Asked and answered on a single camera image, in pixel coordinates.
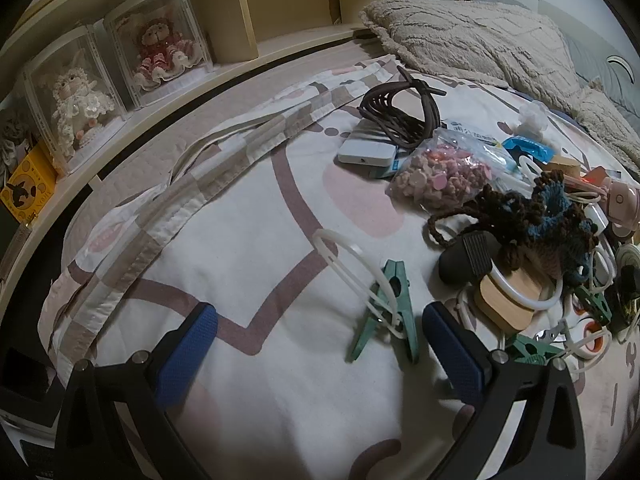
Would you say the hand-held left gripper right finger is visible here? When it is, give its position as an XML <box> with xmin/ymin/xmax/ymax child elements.
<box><xmin>422</xmin><ymin>301</ymin><xmax>587</xmax><ymax>480</ymax></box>

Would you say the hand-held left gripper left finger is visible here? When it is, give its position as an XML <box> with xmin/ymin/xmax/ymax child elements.
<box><xmin>54</xmin><ymin>302</ymin><xmax>219</xmax><ymax>480</ymax></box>

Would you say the green clothespin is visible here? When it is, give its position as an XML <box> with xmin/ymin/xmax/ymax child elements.
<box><xmin>347</xmin><ymin>259</ymin><xmax>421</xmax><ymax>365</ymax></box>
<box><xmin>572</xmin><ymin>282</ymin><xmax>613</xmax><ymax>326</ymax></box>
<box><xmin>505</xmin><ymin>335</ymin><xmax>568</xmax><ymax>366</ymax></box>

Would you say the round wooden lid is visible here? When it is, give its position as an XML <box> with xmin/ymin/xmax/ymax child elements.
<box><xmin>472</xmin><ymin>265</ymin><xmax>551</xmax><ymax>336</ymax></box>

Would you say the black brush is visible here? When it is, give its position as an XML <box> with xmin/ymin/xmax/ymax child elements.
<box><xmin>439</xmin><ymin>232</ymin><xmax>503</xmax><ymax>286</ymax></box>

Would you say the cartoon printed blanket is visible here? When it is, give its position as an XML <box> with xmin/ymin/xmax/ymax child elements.
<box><xmin>40</xmin><ymin>55</ymin><xmax>640</xmax><ymax>480</ymax></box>

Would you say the white plastic loop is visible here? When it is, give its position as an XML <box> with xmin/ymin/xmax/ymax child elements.
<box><xmin>311</xmin><ymin>229</ymin><xmax>408</xmax><ymax>346</ymax></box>

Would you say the blue and brown crochet piece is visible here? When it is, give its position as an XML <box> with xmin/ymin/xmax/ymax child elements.
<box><xmin>424</xmin><ymin>170</ymin><xmax>608</xmax><ymax>286</ymax></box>

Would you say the bag of pink buttons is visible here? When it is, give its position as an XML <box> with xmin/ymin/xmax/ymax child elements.
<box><xmin>386</xmin><ymin>127</ymin><xmax>501</xmax><ymax>211</ymax></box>

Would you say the white and blue packet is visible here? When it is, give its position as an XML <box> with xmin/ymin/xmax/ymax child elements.
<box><xmin>445</xmin><ymin>120</ymin><xmax>518</xmax><ymax>176</ymax></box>

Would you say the round cork lid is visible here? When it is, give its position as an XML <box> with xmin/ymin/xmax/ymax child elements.
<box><xmin>542</xmin><ymin>156</ymin><xmax>583</xmax><ymax>178</ymax></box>

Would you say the white rectangular case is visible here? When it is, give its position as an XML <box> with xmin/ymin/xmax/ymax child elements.
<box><xmin>336</xmin><ymin>122</ymin><xmax>398</xmax><ymax>166</ymax></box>

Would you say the yellow box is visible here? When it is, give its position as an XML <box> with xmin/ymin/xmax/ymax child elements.
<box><xmin>0</xmin><ymin>142</ymin><xmax>58</xmax><ymax>223</ymax></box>

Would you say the brown hair claw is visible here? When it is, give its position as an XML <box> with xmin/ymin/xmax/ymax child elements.
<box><xmin>359</xmin><ymin>65</ymin><xmax>447</xmax><ymax>153</ymax></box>

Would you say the crumpled white plastic bag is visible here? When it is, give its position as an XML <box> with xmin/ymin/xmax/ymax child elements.
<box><xmin>517</xmin><ymin>100</ymin><xmax>551</xmax><ymax>136</ymax></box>

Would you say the white-dress doll display case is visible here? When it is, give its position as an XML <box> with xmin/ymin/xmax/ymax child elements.
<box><xmin>20</xmin><ymin>25</ymin><xmax>131</xmax><ymax>176</ymax></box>

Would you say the red-dress doll display case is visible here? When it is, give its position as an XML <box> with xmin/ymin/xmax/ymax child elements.
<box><xmin>102</xmin><ymin>0</ymin><xmax>215</xmax><ymax>111</ymax></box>

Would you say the grey duvet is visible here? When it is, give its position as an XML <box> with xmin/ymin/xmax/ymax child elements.
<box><xmin>565</xmin><ymin>35</ymin><xmax>640</xmax><ymax>116</ymax></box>

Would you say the round white hat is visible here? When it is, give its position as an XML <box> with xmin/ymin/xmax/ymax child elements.
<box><xmin>605</xmin><ymin>54</ymin><xmax>636</xmax><ymax>81</ymax></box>

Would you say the grey headboard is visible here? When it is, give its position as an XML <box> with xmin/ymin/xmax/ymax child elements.
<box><xmin>537</xmin><ymin>0</ymin><xmax>608</xmax><ymax>56</ymax></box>

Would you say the wooden shelf unit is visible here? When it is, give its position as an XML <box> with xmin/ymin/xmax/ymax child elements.
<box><xmin>0</xmin><ymin>0</ymin><xmax>423</xmax><ymax>286</ymax></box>

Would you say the white plastic ring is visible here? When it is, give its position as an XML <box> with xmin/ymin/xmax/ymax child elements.
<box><xmin>480</xmin><ymin>260</ymin><xmax>566</xmax><ymax>311</ymax></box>

